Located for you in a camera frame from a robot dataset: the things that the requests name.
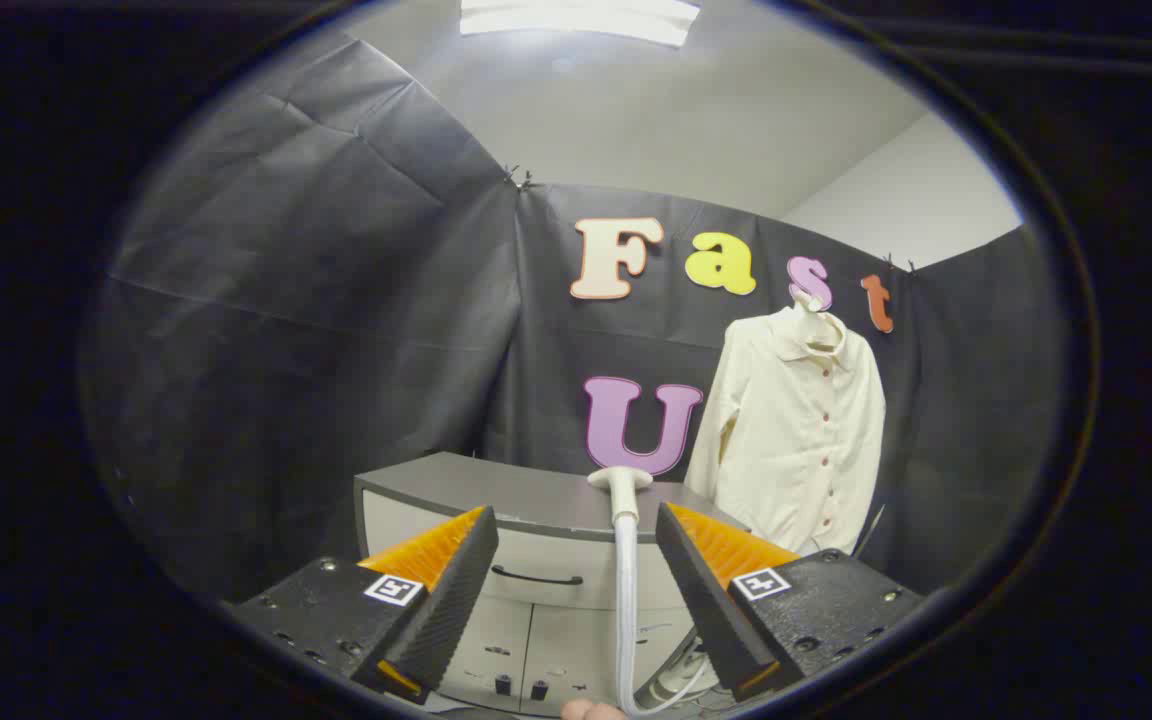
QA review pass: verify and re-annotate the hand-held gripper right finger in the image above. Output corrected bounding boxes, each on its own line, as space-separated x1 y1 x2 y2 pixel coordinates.
655 501 927 703

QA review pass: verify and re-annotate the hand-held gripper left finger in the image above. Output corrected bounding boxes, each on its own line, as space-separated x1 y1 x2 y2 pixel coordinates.
232 505 500 706

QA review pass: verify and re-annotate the white garment steamer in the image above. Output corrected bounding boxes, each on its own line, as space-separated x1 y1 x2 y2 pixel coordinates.
587 465 712 719

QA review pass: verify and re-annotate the cream button shirt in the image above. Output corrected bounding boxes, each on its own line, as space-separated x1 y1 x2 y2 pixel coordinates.
684 305 887 557

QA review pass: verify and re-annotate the white cabinet with grey top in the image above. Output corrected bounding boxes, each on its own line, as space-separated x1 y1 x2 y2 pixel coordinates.
353 452 752 717

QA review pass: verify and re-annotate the black backdrop cloth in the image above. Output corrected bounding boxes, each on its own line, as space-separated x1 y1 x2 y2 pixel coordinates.
81 30 1067 611

